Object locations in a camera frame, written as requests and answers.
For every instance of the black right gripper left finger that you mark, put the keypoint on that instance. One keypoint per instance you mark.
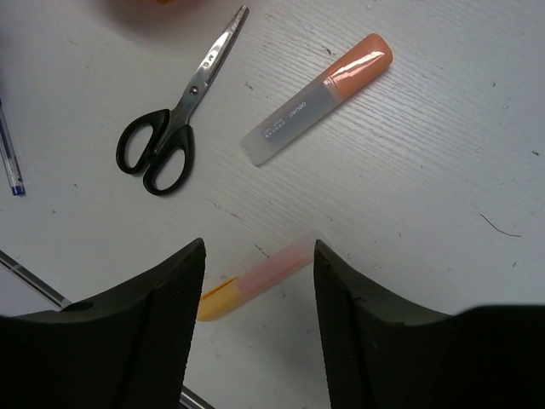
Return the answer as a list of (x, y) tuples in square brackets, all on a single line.
[(126, 347)]

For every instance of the blue ballpoint pen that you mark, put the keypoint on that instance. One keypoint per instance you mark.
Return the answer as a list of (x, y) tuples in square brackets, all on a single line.
[(10, 161)]

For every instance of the pink yellow highlighter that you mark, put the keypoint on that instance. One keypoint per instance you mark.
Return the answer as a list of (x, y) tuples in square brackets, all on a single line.
[(238, 290)]

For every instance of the orange capped white highlighter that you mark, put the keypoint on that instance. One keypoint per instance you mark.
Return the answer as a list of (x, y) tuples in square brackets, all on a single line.
[(361, 65)]

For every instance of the black handled scissors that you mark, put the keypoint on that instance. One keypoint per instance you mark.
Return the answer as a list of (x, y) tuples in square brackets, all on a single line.
[(171, 129)]

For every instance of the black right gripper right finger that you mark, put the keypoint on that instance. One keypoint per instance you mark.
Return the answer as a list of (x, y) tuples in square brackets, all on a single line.
[(383, 351)]

